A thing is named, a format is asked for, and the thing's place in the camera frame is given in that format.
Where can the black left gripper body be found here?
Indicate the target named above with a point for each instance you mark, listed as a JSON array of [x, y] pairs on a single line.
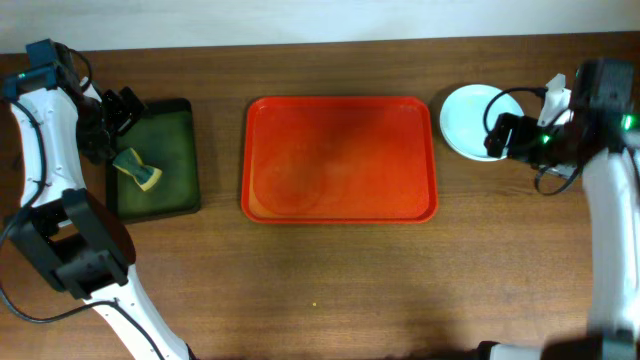
[[111, 112]]

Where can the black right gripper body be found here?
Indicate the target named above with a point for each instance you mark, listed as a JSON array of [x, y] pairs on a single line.
[[521, 135]]

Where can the yellow green sponge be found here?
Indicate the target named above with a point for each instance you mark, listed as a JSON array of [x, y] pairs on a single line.
[[130, 163]]

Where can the light blue plate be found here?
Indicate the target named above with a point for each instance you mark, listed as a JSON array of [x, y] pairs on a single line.
[[461, 121]]

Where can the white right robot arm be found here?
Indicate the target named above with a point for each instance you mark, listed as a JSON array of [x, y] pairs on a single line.
[[591, 133]]

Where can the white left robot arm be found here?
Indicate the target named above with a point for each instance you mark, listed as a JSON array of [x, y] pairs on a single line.
[[63, 227]]

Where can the dark green tray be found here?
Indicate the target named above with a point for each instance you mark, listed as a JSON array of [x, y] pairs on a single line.
[[163, 138]]

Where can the red plastic tray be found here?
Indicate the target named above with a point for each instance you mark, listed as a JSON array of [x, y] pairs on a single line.
[[339, 160]]

